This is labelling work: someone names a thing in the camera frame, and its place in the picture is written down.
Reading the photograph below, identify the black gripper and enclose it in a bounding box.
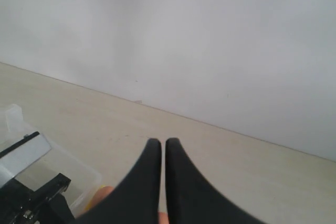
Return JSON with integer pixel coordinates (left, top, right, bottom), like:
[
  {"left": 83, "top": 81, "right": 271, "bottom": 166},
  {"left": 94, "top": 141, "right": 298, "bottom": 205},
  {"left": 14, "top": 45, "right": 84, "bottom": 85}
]
[{"left": 1, "top": 173, "right": 75, "bottom": 224}]

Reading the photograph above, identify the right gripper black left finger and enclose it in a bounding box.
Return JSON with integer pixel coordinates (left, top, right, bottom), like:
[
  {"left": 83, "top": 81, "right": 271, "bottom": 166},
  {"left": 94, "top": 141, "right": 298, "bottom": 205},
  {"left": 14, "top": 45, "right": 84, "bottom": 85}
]
[{"left": 74, "top": 138, "right": 161, "bottom": 224}]

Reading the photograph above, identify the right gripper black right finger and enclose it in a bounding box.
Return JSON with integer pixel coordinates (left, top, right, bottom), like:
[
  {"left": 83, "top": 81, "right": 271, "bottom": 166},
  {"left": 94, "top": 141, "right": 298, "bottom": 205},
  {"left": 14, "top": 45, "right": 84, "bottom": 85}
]
[{"left": 165, "top": 138, "right": 262, "bottom": 223}]

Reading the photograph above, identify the brown egg placed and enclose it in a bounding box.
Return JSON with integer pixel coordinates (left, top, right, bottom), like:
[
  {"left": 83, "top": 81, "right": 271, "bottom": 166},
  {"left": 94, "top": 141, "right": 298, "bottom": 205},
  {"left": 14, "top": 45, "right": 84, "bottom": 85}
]
[
  {"left": 84, "top": 186, "right": 114, "bottom": 212},
  {"left": 159, "top": 212, "right": 169, "bottom": 224}
]

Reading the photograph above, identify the clear plastic bin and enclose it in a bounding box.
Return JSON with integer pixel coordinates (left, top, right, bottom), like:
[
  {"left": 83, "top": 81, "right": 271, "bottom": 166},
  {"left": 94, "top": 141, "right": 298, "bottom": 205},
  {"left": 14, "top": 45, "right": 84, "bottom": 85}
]
[{"left": 1, "top": 104, "right": 102, "bottom": 217}]

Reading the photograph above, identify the yellow plastic egg tray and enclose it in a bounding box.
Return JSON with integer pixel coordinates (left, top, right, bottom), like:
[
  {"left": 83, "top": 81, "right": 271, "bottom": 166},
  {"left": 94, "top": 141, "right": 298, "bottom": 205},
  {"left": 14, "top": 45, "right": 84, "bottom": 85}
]
[{"left": 85, "top": 185, "right": 106, "bottom": 211}]

